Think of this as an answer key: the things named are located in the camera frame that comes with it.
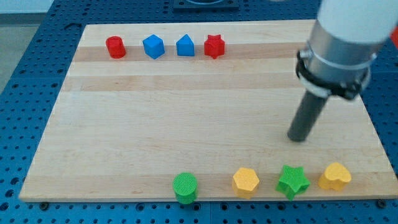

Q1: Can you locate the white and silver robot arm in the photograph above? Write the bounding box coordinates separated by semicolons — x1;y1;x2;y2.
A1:
296;0;397;100

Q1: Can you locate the red star block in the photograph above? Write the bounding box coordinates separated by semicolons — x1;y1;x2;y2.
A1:
204;34;225;59

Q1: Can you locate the green star block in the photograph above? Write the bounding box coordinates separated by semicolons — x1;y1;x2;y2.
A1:
275;165;311;201

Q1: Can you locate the wooden board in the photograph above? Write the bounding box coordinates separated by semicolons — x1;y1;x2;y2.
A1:
19;20;397;202

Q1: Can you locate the green cylinder block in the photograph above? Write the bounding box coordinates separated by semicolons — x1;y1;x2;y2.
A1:
172;172;198;205

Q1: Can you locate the blue cube block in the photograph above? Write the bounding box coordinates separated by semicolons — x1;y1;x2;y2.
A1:
142;34;165;59

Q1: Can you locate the yellow hexagon block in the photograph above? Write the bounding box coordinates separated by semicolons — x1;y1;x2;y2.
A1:
232;167;260;200

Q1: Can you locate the red cylinder block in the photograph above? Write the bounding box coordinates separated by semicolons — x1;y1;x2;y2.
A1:
106;36;126;58

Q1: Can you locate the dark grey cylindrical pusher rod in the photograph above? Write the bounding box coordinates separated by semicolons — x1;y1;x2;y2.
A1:
287;91;328;142

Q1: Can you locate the yellow heart block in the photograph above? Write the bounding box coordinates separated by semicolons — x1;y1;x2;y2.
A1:
318;162;352;191

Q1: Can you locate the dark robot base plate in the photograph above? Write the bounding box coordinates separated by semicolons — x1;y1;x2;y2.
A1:
173;0;239;11

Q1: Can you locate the black cable around arm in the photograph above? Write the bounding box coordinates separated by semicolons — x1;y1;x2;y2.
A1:
295;49;371;101

